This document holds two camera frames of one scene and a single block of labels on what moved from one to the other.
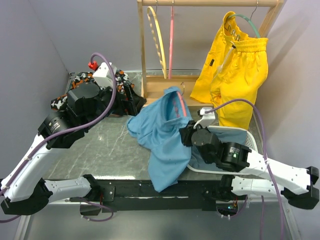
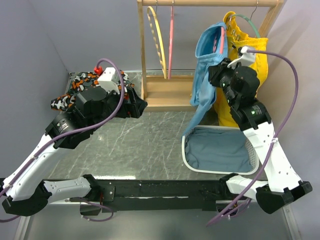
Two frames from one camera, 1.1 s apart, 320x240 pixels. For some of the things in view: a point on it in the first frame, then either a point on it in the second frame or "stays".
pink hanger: x=181 y=97 to x=221 y=41
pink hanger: x=171 y=43 stays
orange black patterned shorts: x=79 y=80 stays
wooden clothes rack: x=152 y=85 stays
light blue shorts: x=158 y=128 to x=211 y=46
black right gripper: x=186 y=132 to x=215 y=71
